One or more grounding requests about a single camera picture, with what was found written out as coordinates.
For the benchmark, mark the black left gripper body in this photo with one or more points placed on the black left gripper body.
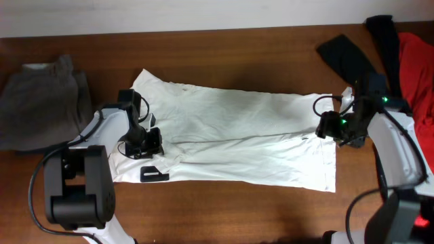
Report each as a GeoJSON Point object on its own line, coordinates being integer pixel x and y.
{"type": "Point", "coordinates": [142, 142]}

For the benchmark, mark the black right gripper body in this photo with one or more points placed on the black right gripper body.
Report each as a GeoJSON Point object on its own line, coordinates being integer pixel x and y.
{"type": "Point", "coordinates": [342, 129]}

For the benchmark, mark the white polo shirt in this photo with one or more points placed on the white polo shirt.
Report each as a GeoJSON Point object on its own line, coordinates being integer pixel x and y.
{"type": "Point", "coordinates": [231, 135]}

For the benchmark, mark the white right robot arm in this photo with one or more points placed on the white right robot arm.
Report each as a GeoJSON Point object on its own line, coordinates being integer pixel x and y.
{"type": "Point", "coordinates": [405, 179]}

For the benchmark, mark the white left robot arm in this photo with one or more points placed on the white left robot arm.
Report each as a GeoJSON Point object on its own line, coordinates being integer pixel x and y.
{"type": "Point", "coordinates": [78, 185]}

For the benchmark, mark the black garment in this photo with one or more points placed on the black garment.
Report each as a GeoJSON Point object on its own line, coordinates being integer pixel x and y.
{"type": "Point", "coordinates": [349, 62]}

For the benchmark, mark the grey folded garment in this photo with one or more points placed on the grey folded garment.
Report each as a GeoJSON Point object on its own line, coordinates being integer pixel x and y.
{"type": "Point", "coordinates": [43, 107]}

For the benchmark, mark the red garment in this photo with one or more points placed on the red garment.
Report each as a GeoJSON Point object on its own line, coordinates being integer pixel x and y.
{"type": "Point", "coordinates": [416, 83]}

